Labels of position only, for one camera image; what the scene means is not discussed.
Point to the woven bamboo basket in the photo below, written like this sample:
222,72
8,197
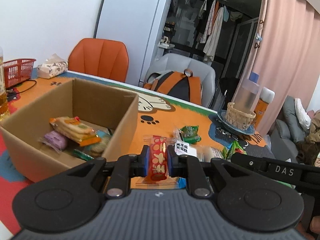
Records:
237,118

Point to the purple snack packet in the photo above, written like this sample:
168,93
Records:
55,140

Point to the cardboard box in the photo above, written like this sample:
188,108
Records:
83,103

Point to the red plastic basket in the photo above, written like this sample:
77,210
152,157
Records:
17,71

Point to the orange chair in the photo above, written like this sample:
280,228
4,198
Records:
100,57

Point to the floral tissue pack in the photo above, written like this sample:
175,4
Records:
52,67

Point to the dark green snack packet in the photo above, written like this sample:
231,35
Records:
189,134

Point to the orange black backpack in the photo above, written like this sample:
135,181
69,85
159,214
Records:
181,85

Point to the hanging white garment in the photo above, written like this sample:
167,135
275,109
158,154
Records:
211,44

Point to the red candy packet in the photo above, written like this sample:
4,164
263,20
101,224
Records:
157,177

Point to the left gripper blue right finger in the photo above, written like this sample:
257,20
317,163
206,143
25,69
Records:
173,162

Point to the blue ceramic plate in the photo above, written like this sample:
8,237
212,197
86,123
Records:
222,117

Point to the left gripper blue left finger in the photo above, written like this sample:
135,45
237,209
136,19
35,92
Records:
144,159

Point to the orange spray can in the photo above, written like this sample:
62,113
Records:
265,98

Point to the right hand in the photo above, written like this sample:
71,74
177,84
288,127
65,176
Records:
314,227

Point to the clear bottle purple cap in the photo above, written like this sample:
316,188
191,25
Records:
247,93

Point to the grey armchair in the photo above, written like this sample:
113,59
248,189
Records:
179,63

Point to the pile of clothes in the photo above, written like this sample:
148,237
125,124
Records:
308,150

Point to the black white cake packet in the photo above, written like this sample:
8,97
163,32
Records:
203,153

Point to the green jujube snack packet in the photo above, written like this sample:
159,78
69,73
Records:
234,147

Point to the white refrigerator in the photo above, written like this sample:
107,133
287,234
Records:
139,25

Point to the orange rice cracker packet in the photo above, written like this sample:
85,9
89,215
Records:
74,129

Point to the grey sofa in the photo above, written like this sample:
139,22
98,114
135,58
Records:
290,127

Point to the pink curtain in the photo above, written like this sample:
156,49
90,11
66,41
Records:
287,59

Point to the cat pattern table mat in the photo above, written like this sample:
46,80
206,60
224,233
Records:
157,115

